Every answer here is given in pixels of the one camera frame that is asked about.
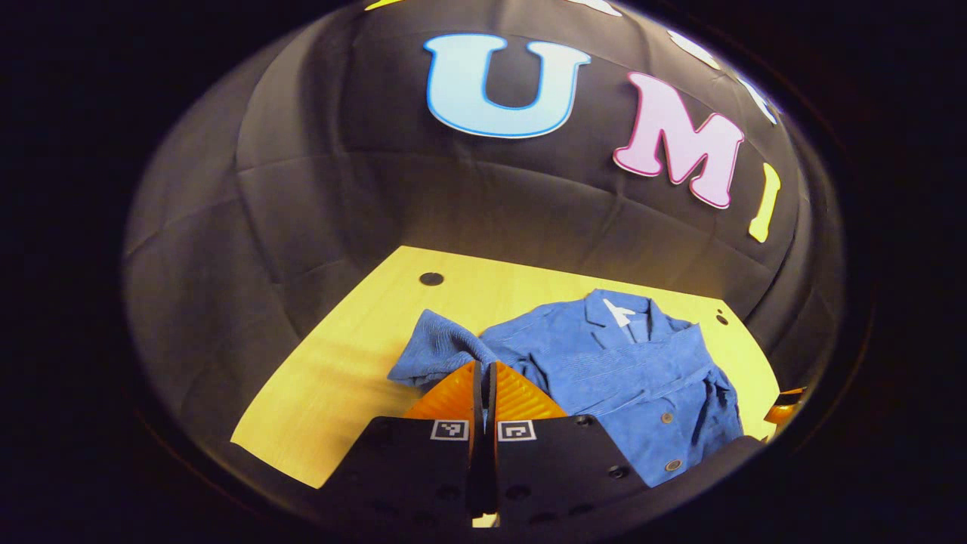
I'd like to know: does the black backdrop cloth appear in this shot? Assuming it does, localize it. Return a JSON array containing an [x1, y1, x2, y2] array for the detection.
[[123, 0, 845, 484]]

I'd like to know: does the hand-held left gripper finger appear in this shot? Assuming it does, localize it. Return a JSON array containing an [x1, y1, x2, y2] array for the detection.
[[483, 361, 650, 528], [320, 360, 488, 526]]

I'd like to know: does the blue corduroy jacket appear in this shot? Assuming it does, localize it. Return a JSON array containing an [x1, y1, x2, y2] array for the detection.
[[388, 289, 745, 488]]

